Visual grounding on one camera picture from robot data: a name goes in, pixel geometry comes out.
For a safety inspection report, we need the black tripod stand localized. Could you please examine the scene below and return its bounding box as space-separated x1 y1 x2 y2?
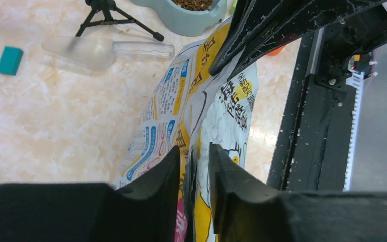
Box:
75 0 165 43

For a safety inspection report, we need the orange semicircle toy block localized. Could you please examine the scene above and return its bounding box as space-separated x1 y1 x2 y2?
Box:
267 45 286 56

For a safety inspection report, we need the teal rectangular block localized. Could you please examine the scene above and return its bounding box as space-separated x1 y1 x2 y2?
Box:
0 46 24 76

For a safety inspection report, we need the pink pet food bag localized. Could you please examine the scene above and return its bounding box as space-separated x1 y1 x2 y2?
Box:
112 20 258 241

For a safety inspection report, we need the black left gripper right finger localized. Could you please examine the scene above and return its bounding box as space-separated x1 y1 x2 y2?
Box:
209 143 387 241

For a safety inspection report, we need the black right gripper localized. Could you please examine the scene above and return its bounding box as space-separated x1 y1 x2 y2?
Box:
208 1 387 76

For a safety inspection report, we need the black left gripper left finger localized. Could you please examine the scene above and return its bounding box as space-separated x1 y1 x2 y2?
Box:
0 147 180 241

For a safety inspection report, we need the teal double pet bowl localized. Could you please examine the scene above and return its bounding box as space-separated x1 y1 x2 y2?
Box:
132 0 227 37

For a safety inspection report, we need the green curved toy piece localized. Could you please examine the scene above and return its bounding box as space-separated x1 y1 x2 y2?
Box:
229 0 237 15

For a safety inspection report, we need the clear plastic scoop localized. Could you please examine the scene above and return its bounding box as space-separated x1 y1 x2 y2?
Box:
41 36 175 70

